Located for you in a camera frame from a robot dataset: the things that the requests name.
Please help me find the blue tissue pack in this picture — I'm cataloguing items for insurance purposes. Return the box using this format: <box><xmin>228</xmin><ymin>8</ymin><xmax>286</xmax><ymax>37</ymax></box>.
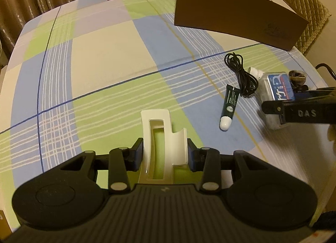
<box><xmin>256</xmin><ymin>72</ymin><xmax>294</xmax><ymax>130</ymax></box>

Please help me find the white plastic hook holder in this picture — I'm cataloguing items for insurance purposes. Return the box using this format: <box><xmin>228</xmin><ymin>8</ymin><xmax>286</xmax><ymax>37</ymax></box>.
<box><xmin>138</xmin><ymin>109</ymin><xmax>188</xmax><ymax>184</ymax></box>

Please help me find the black cable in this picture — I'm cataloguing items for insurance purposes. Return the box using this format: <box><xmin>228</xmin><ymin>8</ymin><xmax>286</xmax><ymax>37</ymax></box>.
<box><xmin>224</xmin><ymin>52</ymin><xmax>259</xmax><ymax>99</ymax></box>

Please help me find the dark green ointment tube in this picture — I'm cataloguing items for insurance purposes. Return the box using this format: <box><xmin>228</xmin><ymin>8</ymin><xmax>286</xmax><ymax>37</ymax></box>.
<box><xmin>219</xmin><ymin>85</ymin><xmax>240</xmax><ymax>131</ymax></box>

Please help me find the dark brown scrunchie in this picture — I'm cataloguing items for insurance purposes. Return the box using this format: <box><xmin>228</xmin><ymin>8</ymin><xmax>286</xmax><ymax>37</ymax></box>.
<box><xmin>288</xmin><ymin>70</ymin><xmax>306</xmax><ymax>89</ymax></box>

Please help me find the checked tablecloth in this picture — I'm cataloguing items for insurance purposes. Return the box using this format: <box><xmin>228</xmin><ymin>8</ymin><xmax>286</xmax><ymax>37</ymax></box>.
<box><xmin>1</xmin><ymin>0</ymin><xmax>335</xmax><ymax>229</ymax></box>

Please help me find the quilted beige chair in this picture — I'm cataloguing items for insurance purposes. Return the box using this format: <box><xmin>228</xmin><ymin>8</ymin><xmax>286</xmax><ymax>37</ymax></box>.
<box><xmin>285</xmin><ymin>0</ymin><xmax>331</xmax><ymax>55</ymax></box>

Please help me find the brown cardboard box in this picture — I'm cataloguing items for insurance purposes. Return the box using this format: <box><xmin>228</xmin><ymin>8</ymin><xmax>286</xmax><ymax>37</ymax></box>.
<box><xmin>174</xmin><ymin>0</ymin><xmax>308</xmax><ymax>51</ymax></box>

